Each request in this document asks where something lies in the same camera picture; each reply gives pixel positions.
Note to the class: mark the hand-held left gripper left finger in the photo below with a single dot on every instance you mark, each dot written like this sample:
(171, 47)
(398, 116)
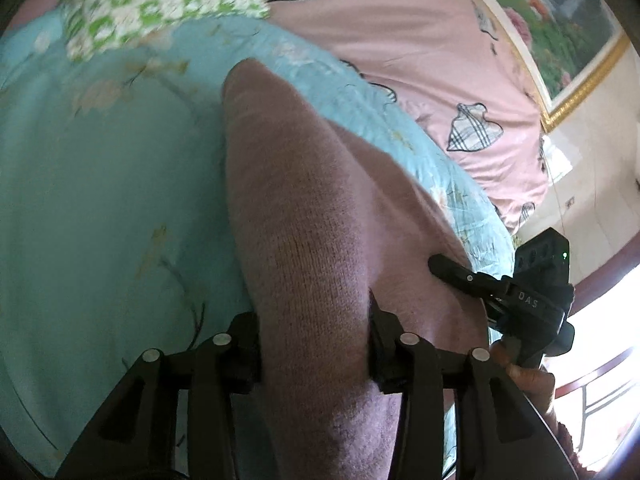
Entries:
(240, 360)

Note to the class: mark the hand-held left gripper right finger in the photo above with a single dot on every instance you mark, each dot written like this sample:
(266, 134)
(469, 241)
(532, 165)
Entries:
(385, 360)

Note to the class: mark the pink quilt with plaid hearts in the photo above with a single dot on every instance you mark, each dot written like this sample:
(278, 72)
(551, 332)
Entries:
(410, 50)

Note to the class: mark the green checkered pillow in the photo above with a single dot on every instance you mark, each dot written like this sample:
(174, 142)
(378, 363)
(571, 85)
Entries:
(150, 5)

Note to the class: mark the pink knitted sweater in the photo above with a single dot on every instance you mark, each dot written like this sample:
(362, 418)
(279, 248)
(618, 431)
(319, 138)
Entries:
(310, 240)

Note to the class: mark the framed floral painting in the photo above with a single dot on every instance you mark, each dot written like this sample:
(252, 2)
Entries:
(560, 20)

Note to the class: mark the red wooden bed frame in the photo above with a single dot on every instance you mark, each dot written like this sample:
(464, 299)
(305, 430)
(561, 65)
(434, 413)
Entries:
(607, 362)

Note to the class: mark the teal floral bedsheet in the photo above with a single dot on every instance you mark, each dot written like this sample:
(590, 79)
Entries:
(100, 200)

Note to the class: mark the person's right hand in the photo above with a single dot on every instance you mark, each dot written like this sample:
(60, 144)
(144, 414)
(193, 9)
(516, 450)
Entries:
(535, 385)

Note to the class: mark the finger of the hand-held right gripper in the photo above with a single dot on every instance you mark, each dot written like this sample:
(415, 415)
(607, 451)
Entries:
(450, 267)

